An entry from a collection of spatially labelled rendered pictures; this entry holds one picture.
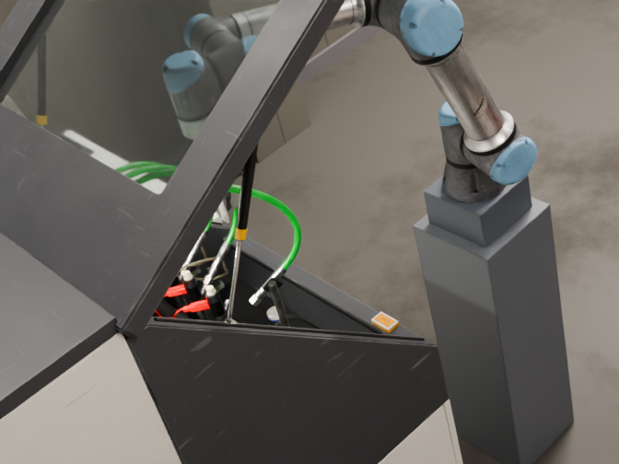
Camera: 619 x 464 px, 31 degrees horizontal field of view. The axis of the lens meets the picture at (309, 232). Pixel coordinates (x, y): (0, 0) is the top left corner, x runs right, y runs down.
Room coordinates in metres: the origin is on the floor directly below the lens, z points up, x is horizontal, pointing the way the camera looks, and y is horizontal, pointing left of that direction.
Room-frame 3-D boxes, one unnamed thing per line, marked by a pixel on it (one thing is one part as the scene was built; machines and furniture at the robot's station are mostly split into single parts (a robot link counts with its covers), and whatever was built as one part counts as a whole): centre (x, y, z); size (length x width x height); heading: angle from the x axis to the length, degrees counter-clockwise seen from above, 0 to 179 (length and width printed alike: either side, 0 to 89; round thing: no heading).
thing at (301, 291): (1.87, 0.02, 0.87); 0.62 x 0.04 x 0.16; 32
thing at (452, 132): (2.12, -0.42, 1.07); 0.13 x 0.12 x 0.14; 18
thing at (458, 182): (2.12, -0.41, 0.95); 0.15 x 0.15 x 0.10
